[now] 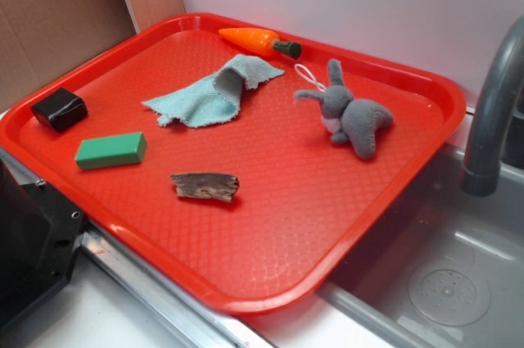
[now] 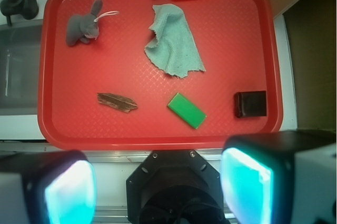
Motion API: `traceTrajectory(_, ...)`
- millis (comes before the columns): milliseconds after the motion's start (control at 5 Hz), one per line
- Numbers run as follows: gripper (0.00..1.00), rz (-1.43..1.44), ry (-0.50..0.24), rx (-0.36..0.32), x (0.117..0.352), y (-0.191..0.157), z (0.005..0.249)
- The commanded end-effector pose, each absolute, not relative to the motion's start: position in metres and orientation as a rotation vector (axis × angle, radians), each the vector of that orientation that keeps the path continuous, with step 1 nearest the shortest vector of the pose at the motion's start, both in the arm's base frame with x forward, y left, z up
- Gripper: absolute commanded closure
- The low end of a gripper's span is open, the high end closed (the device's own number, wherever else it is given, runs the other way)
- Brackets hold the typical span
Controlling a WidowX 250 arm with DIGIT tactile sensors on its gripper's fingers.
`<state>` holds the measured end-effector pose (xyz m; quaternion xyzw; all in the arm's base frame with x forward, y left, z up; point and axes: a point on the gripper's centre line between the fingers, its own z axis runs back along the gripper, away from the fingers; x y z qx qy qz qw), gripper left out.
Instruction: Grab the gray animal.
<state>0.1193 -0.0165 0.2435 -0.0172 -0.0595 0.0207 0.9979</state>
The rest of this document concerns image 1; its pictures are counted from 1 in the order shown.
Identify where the gray faucet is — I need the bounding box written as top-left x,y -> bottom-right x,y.
461,17 -> 523,197

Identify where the gray plush bunny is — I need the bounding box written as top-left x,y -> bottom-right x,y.
294,59 -> 394,160

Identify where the green rectangular block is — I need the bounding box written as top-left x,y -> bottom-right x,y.
75,132 -> 147,170

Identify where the black block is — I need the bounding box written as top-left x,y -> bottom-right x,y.
30,88 -> 88,133

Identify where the light blue cloth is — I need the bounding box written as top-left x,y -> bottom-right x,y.
142,54 -> 285,129

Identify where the brown wood piece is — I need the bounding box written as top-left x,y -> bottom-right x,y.
170,172 -> 240,202

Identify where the red plastic tray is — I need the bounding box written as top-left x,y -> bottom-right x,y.
1,14 -> 466,314

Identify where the gray plastic sink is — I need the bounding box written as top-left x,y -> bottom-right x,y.
318,146 -> 523,347

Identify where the brown cardboard panel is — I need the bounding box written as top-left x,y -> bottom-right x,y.
1,0 -> 185,111

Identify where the orange toy carrot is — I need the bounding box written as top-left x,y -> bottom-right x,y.
219,27 -> 302,60

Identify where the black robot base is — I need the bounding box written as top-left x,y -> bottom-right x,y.
1,164 -> 87,332

